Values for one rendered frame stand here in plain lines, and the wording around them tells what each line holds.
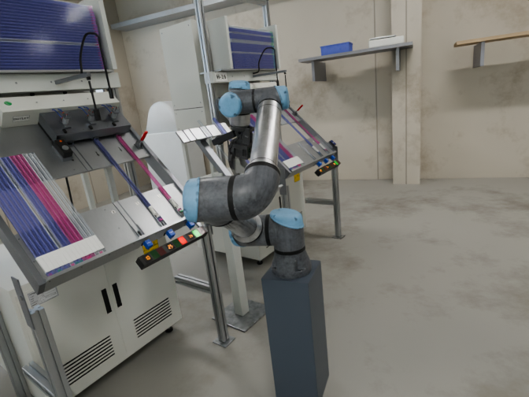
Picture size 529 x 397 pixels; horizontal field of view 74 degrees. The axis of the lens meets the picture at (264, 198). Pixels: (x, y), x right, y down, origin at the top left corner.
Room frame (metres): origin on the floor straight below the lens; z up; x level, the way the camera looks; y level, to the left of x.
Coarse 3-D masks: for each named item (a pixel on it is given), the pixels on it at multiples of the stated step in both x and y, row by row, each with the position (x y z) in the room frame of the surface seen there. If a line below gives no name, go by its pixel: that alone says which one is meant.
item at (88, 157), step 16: (0, 128) 1.39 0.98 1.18; (16, 128) 1.43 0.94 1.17; (32, 128) 1.47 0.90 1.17; (0, 144) 1.33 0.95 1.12; (16, 144) 1.36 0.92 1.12; (32, 144) 1.40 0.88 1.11; (48, 144) 1.44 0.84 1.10; (80, 144) 1.52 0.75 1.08; (96, 144) 1.56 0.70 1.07; (112, 144) 1.61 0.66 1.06; (128, 144) 1.66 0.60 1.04; (48, 160) 1.37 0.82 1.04; (80, 160) 1.44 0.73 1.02; (96, 160) 1.48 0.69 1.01; (128, 160) 1.57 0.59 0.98; (64, 176) 1.34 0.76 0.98
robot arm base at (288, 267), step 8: (304, 248) 1.17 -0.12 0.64; (280, 256) 1.15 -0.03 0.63; (288, 256) 1.14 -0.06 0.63; (296, 256) 1.14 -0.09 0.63; (304, 256) 1.16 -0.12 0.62; (272, 264) 1.19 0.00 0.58; (280, 264) 1.14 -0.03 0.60; (288, 264) 1.13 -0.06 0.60; (296, 264) 1.13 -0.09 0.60; (304, 264) 1.14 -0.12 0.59; (272, 272) 1.18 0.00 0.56; (280, 272) 1.14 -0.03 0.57; (288, 272) 1.12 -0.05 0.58; (296, 272) 1.12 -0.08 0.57; (304, 272) 1.13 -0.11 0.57
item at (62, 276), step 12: (168, 228) 1.35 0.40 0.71; (132, 240) 1.21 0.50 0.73; (144, 240) 1.26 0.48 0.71; (108, 252) 1.13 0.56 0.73; (120, 252) 1.19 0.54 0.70; (84, 264) 1.06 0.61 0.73; (96, 264) 1.11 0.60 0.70; (48, 276) 0.98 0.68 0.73; (60, 276) 1.00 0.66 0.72; (72, 276) 1.06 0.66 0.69; (48, 288) 1.00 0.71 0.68
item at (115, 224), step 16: (144, 192) 1.46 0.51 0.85; (160, 192) 1.50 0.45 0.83; (176, 192) 1.54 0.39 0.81; (96, 208) 1.28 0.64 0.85; (112, 208) 1.31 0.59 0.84; (128, 208) 1.35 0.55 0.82; (144, 208) 1.39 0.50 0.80; (160, 208) 1.42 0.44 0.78; (96, 224) 1.22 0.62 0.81; (112, 224) 1.25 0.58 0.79; (128, 224) 1.28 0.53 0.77; (144, 224) 1.32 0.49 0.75; (160, 224) 1.35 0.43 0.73; (112, 240) 1.20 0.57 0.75; (128, 240) 1.23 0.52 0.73; (32, 256) 1.03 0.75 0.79
